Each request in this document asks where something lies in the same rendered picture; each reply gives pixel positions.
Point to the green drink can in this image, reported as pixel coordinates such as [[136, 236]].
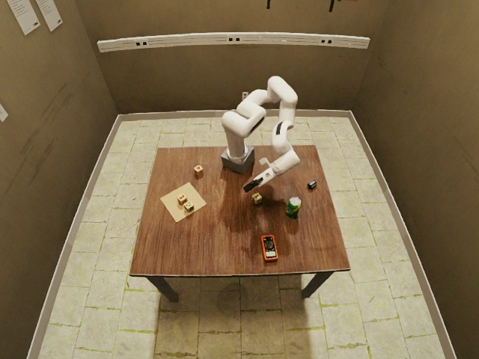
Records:
[[293, 207]]

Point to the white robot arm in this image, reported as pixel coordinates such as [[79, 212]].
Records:
[[243, 127]]

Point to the tan square mat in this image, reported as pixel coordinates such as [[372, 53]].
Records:
[[177, 210]]

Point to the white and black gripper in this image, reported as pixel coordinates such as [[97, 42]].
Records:
[[260, 180]]

